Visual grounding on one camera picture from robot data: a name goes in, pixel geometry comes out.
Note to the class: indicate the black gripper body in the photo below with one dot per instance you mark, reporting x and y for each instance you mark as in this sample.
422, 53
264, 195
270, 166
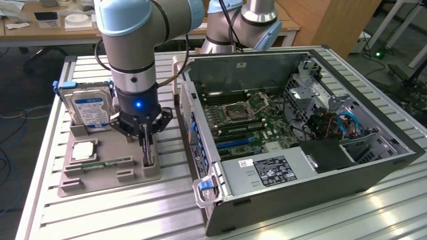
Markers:
137, 100

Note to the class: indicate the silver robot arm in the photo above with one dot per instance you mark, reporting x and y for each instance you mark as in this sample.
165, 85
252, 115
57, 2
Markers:
133, 37

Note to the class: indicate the hard disk with blue caddy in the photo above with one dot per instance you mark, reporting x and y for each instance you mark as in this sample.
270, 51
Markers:
87, 110

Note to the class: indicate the silver CPU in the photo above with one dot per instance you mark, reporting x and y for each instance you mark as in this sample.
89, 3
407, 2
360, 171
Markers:
83, 151

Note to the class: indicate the green RAM stick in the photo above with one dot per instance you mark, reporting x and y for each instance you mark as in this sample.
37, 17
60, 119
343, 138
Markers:
103, 165

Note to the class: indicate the CPU socket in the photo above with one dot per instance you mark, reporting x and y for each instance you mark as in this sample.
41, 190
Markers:
238, 111

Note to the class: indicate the blue expansion slot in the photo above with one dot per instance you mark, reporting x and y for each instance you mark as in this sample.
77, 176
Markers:
234, 143

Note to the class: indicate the grey parts rack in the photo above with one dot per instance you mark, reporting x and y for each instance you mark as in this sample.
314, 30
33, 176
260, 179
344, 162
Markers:
109, 185

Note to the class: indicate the metal socket cover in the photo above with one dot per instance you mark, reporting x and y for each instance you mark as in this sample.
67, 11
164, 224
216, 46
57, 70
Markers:
258, 96

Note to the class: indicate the blue case latch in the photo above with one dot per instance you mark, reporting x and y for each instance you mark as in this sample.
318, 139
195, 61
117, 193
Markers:
204, 187

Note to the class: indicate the black office chair base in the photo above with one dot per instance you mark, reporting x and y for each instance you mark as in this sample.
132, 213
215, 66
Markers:
49, 51

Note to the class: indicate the grey power supply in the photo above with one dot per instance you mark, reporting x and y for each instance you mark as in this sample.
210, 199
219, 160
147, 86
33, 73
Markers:
240, 180

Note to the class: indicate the green motherboard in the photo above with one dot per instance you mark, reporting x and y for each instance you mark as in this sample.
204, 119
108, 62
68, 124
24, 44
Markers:
276, 135

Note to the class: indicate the silver chipset heatsink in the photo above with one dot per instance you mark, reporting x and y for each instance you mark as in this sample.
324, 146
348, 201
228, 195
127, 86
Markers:
276, 146

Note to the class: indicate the black power supply label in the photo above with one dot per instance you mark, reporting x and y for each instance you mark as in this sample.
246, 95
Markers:
275, 172

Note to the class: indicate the wooden desk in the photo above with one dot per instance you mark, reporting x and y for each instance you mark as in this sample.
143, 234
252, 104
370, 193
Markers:
33, 32

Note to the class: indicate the black and white box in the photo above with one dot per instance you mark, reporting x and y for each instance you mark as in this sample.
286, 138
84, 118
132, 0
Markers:
48, 17

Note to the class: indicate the white cup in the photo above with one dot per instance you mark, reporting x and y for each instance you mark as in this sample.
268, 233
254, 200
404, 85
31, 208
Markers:
67, 2

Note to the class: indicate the metal disk bay cage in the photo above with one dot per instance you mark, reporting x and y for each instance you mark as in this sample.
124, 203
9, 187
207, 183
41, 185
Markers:
310, 80

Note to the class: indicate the white paper note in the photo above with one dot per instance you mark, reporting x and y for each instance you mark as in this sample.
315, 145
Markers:
16, 25

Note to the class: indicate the grey cup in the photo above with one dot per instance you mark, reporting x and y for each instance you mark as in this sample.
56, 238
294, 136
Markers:
48, 3

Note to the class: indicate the clear plastic bag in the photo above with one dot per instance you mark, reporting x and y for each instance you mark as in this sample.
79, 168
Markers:
13, 11

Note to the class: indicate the grey PC case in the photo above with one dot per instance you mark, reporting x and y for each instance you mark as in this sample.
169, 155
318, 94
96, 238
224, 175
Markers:
300, 205

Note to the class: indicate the wooden cabinet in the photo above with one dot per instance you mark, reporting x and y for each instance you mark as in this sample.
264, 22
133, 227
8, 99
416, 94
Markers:
334, 25

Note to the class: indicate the device with green light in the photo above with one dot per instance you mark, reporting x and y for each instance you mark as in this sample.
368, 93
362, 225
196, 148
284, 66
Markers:
378, 54

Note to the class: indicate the black floor equipment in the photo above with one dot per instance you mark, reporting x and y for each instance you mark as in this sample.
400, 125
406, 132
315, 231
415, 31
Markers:
400, 72

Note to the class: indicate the black intrusion switch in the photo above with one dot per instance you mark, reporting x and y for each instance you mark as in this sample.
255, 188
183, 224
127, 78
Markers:
193, 95

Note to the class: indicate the white table frame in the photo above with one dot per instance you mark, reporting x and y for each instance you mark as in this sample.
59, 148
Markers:
416, 53

